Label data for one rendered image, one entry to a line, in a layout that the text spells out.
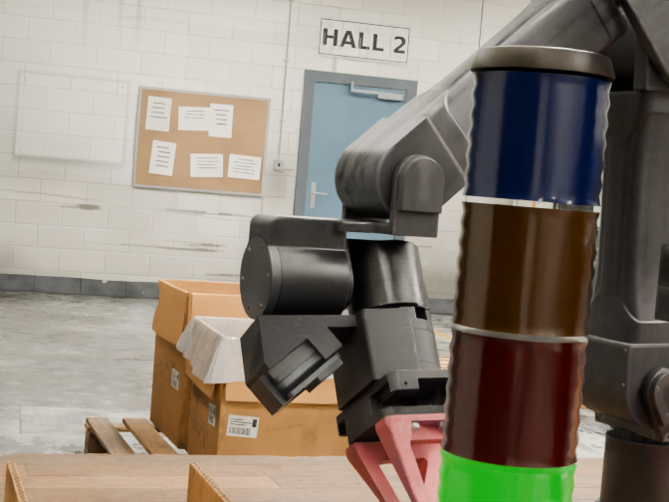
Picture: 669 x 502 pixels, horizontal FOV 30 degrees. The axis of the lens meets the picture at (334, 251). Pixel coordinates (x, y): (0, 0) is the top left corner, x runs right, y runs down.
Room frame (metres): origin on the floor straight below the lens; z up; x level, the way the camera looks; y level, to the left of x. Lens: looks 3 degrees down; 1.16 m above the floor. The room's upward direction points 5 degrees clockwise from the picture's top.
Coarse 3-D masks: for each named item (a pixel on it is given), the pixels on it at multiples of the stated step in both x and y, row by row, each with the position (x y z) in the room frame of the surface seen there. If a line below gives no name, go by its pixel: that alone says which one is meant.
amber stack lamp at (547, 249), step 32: (480, 224) 0.33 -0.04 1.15; (512, 224) 0.33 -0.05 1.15; (544, 224) 0.33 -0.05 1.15; (576, 224) 0.33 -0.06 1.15; (480, 256) 0.33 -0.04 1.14; (512, 256) 0.33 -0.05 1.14; (544, 256) 0.33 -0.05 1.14; (576, 256) 0.33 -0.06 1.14; (480, 288) 0.33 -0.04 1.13; (512, 288) 0.33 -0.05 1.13; (544, 288) 0.33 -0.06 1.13; (576, 288) 0.33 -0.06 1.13; (480, 320) 0.33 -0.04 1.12; (512, 320) 0.33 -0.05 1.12; (544, 320) 0.33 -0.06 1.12; (576, 320) 0.33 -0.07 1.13
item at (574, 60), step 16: (496, 48) 0.33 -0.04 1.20; (512, 48) 0.33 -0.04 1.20; (528, 48) 0.33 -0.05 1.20; (544, 48) 0.33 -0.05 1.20; (560, 48) 0.33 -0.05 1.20; (480, 64) 0.34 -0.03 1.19; (496, 64) 0.33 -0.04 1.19; (512, 64) 0.33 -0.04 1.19; (528, 64) 0.33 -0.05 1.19; (544, 64) 0.33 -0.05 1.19; (560, 64) 0.33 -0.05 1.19; (576, 64) 0.33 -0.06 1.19; (592, 64) 0.33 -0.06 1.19; (608, 64) 0.33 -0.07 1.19; (608, 80) 0.34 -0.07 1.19
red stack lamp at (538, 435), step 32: (480, 352) 0.33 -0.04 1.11; (512, 352) 0.33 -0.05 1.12; (544, 352) 0.33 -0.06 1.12; (576, 352) 0.33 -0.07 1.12; (448, 384) 0.34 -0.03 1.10; (480, 384) 0.33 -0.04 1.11; (512, 384) 0.33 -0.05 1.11; (544, 384) 0.33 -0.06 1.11; (576, 384) 0.33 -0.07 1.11; (448, 416) 0.34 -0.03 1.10; (480, 416) 0.33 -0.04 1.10; (512, 416) 0.33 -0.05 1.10; (544, 416) 0.33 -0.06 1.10; (576, 416) 0.34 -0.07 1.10; (448, 448) 0.34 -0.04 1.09; (480, 448) 0.33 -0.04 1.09; (512, 448) 0.33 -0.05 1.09; (544, 448) 0.33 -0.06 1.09
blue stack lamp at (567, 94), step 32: (480, 96) 0.34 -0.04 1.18; (512, 96) 0.33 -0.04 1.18; (544, 96) 0.33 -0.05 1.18; (576, 96) 0.33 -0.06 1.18; (608, 96) 0.34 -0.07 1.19; (480, 128) 0.34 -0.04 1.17; (512, 128) 0.33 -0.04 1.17; (544, 128) 0.33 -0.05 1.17; (576, 128) 0.33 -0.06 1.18; (480, 160) 0.33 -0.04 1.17; (512, 160) 0.33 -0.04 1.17; (544, 160) 0.33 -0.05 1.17; (576, 160) 0.33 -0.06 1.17; (480, 192) 0.33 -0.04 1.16; (512, 192) 0.33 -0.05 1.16; (544, 192) 0.33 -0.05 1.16; (576, 192) 0.33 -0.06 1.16
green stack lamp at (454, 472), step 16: (448, 464) 0.34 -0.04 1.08; (464, 464) 0.33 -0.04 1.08; (480, 464) 0.33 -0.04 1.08; (448, 480) 0.34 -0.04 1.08; (464, 480) 0.33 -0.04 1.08; (480, 480) 0.33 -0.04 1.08; (496, 480) 0.33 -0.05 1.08; (512, 480) 0.33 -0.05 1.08; (528, 480) 0.33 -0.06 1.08; (544, 480) 0.33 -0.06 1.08; (560, 480) 0.33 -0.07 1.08; (448, 496) 0.34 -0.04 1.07; (464, 496) 0.33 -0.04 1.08; (480, 496) 0.33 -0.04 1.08; (496, 496) 0.33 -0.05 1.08; (512, 496) 0.33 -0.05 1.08; (528, 496) 0.33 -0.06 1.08; (544, 496) 0.33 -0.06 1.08; (560, 496) 0.33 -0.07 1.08
